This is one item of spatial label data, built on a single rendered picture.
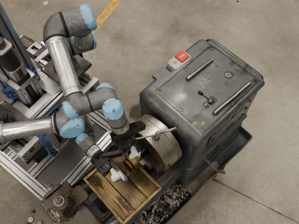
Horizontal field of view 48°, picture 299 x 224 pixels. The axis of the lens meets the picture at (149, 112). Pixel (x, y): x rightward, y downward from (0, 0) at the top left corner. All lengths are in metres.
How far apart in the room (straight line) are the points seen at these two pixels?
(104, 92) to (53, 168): 1.60
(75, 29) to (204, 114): 0.77
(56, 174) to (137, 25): 1.90
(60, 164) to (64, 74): 1.54
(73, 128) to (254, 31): 2.76
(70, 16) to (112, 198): 1.04
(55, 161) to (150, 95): 1.31
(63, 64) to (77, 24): 0.20
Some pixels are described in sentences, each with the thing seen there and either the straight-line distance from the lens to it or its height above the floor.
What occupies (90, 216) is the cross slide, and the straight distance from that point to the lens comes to 1.90.
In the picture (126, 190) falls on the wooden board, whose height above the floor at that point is 0.88.
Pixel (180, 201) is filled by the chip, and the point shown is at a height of 0.55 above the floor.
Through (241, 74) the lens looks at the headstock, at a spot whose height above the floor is 1.25.
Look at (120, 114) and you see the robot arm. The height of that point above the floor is 1.68.
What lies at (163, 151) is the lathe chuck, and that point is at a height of 1.20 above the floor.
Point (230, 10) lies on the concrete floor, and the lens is 4.09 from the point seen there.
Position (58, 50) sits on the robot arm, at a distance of 1.46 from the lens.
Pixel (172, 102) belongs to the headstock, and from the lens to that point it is 1.79.
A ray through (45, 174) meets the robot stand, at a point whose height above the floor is 0.21.
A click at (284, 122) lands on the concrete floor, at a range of 3.37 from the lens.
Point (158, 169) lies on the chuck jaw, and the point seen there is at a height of 1.11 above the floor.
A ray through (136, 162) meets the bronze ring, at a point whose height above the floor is 1.11.
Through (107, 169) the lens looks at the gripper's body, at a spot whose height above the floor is 1.11.
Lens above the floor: 2.80
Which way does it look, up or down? 62 degrees down
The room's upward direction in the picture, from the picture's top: 2 degrees counter-clockwise
